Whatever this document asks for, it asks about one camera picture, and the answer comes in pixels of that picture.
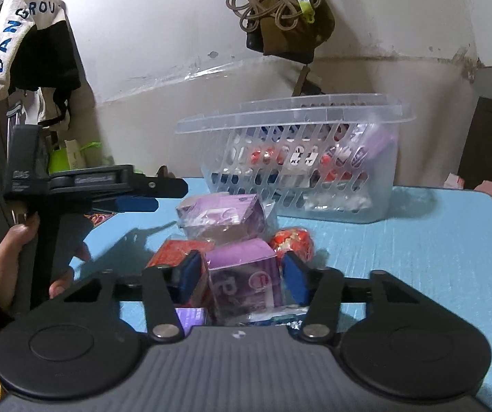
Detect red clear box purple base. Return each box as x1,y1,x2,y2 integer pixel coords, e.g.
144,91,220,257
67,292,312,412
319,150,359,188

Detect red box in clear case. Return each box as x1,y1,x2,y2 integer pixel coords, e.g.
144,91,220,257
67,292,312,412
146,239,216,310

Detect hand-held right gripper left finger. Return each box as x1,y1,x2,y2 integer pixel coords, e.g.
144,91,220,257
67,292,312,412
63,250,202,343

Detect dark wooden headboard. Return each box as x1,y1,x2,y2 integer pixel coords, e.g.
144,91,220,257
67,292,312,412
459,96,492,190

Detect brown strap with black buckle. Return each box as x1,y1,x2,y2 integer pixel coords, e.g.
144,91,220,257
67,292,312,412
292,62,327,98

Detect purple box with barcode label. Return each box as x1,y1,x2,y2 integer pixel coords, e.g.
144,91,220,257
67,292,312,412
176,306,209,328

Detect opaque purple box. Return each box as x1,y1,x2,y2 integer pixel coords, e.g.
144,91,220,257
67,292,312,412
354,126,398,169

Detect lilac clear box white print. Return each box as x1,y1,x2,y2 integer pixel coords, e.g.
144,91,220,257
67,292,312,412
176,193,269,246

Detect green plastic container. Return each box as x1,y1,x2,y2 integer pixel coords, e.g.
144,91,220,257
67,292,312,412
47,141,103,175

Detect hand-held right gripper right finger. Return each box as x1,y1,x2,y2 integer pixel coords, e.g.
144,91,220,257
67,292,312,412
281,251,421,343

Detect black hanging cloth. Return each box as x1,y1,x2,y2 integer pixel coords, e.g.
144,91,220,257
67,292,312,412
7,21,82,96

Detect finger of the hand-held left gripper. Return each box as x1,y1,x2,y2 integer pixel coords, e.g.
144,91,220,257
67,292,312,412
83,196,159,215
134,166,189,199

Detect white and black hanging clothes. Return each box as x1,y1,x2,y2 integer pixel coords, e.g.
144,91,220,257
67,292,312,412
0,0,69,102

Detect purple clear box red dot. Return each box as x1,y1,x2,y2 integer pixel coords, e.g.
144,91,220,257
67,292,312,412
206,239,284,323

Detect red ball in clear wrap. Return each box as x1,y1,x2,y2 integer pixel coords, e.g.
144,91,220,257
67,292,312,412
270,227,316,263

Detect person's left hand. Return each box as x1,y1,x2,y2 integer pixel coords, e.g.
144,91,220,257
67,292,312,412
0,215,92,309

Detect olive hanging bag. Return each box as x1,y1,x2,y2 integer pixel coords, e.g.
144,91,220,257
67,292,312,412
246,0,336,63

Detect blue silver box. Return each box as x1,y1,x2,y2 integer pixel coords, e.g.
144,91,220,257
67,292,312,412
245,307,312,328

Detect clear plastic basket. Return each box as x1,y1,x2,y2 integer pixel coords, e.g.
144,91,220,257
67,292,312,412
175,93,417,224

